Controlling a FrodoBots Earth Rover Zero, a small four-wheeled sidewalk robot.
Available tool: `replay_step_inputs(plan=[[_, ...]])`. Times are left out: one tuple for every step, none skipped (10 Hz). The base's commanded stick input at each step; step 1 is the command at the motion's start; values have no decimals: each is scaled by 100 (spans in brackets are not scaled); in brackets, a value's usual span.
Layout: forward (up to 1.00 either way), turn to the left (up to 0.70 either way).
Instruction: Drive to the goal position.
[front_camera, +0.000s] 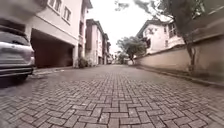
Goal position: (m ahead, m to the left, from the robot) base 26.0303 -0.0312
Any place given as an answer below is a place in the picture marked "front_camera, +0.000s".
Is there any pale building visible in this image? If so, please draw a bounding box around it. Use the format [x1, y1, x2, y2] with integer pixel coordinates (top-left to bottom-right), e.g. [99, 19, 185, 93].
[84, 18, 105, 66]
[24, 0, 94, 69]

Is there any long pale boundary wall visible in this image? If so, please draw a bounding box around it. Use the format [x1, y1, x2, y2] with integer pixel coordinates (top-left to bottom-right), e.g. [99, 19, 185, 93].
[128, 34, 224, 83]

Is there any grey-brown building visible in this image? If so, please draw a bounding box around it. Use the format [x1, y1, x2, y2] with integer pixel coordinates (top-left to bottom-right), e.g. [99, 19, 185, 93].
[0, 0, 48, 38]

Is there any silver car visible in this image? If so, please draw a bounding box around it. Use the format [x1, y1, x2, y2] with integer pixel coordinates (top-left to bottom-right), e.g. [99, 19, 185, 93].
[0, 28, 36, 81]

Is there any grey concrete kerb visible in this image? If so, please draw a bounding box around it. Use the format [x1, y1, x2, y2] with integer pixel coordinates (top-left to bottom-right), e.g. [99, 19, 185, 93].
[31, 65, 76, 77]
[131, 64, 224, 88]

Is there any white building with dark roof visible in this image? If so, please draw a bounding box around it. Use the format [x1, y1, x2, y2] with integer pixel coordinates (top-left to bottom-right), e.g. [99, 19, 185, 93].
[135, 18, 187, 56]

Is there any grey brick paved road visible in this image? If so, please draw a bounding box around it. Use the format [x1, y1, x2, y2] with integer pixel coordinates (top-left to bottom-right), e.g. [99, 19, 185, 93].
[0, 64, 224, 128]

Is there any brown and white building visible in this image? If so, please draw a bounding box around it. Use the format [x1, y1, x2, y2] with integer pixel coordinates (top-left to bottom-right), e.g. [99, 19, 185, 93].
[101, 32, 112, 65]

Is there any green leafy tree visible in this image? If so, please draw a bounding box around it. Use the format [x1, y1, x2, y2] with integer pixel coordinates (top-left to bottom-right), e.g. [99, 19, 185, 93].
[114, 0, 214, 73]
[115, 51, 129, 65]
[115, 35, 148, 66]

